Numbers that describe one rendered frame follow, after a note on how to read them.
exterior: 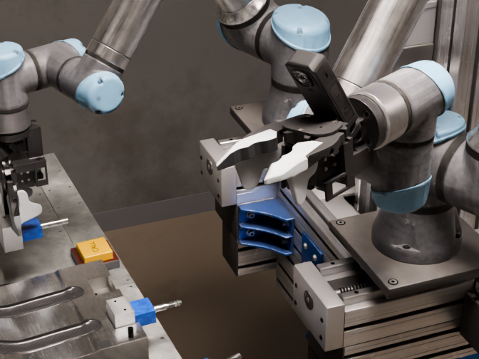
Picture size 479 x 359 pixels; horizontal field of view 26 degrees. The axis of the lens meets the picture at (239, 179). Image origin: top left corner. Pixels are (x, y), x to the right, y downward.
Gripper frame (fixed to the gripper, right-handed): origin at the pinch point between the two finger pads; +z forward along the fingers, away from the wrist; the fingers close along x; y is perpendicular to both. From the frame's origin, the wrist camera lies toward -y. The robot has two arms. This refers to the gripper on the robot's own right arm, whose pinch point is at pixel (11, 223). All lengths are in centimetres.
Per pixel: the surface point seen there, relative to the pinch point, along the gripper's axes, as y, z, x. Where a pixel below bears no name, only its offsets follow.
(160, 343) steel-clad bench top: 19.1, 15.1, -27.7
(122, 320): 11.4, 4.8, -31.5
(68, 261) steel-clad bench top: 11.3, 15.1, 5.0
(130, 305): 13.5, 3.4, -29.7
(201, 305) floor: 70, 95, 81
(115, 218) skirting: 60, 90, 136
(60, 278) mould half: 5.5, 6.1, -12.8
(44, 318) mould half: -0.3, 6.5, -22.8
